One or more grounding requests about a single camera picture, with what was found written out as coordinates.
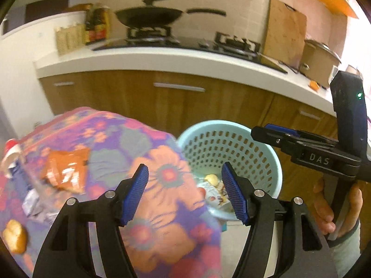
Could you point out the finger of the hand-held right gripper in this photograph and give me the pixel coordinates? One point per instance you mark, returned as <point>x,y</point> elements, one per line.
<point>282,129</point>
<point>269,137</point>

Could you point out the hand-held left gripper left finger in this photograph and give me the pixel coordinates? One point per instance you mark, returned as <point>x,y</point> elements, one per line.
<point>134,194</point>

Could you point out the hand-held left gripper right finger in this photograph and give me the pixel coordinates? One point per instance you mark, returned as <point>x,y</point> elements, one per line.
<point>234,194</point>

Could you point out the white printed snack wrapper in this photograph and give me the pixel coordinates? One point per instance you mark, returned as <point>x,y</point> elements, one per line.
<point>216,195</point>

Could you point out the light blue perforated plastic basket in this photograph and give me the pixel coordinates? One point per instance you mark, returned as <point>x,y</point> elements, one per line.
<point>260,179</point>

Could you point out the bread roll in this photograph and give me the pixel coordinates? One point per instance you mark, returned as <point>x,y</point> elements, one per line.
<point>14,236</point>

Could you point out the clear plastic bottle red cap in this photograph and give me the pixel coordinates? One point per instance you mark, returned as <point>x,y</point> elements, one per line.
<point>13,156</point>

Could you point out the person's right forearm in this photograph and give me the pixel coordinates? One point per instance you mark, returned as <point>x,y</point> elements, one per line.
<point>345,256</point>

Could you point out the person's right hand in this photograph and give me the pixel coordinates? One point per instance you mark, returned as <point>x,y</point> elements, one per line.
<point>323,208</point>

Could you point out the floral printed cloth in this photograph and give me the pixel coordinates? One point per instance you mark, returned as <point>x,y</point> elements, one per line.
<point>162,202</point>

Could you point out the small orange peel piece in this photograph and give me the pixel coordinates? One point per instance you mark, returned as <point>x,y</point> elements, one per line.
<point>313,84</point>

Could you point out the beige rice cooker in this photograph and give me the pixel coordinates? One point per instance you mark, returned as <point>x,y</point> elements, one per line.
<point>317,63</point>

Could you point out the orange foil snack packet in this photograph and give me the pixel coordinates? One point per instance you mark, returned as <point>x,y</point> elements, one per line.
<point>65,169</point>

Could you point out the wooden kitchen cabinet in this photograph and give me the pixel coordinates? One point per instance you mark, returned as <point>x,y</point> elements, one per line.
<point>174,107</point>

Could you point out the wooden cutting board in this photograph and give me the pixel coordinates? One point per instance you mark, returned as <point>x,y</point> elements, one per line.
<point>285,31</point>

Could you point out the black burner grate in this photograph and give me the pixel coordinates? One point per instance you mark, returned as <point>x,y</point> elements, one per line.
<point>149,32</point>
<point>236,42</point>

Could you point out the silver crumpled wrapper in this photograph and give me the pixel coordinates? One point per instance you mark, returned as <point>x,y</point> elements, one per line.
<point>36,205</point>

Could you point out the black glass gas cooktop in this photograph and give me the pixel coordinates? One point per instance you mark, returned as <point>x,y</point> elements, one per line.
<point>191,46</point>

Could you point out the wicker basket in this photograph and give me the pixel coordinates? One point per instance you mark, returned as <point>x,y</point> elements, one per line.
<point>71,40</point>

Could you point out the black wok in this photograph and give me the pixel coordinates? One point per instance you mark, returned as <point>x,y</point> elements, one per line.
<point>150,17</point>

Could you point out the dark soy sauce bottle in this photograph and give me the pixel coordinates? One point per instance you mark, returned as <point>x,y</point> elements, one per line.
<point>90,26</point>

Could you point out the red label sauce bottle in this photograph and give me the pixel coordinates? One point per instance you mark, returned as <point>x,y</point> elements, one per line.
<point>100,23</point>

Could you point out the yellow oil bottle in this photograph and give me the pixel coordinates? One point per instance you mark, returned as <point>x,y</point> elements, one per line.
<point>107,21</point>

